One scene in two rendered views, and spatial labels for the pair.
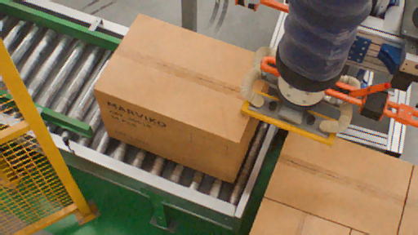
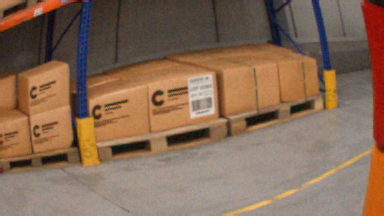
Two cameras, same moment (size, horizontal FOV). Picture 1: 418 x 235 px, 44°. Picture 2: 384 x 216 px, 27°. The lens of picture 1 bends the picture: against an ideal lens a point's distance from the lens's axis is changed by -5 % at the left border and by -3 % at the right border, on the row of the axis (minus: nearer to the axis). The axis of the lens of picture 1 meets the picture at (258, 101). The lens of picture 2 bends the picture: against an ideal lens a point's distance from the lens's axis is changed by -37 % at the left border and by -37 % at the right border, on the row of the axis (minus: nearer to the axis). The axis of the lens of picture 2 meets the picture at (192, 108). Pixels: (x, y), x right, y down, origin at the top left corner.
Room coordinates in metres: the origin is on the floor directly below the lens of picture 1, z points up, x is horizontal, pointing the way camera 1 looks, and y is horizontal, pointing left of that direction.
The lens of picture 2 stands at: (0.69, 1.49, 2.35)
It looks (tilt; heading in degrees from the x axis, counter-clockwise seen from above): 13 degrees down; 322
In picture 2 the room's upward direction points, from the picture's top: 4 degrees counter-clockwise
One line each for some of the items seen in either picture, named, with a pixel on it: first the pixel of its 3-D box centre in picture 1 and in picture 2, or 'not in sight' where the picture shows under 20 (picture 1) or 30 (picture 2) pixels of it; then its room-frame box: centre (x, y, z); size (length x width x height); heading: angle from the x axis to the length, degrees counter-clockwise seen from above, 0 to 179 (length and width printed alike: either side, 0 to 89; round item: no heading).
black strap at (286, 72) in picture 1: (311, 56); not in sight; (1.03, -0.14, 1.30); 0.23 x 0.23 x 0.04
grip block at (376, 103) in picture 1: (374, 103); not in sight; (0.98, -0.38, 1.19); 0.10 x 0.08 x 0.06; 169
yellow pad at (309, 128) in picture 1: (291, 114); not in sight; (0.94, -0.12, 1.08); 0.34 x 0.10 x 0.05; 79
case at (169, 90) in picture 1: (186, 99); not in sight; (1.11, 0.30, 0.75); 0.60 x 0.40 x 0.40; 80
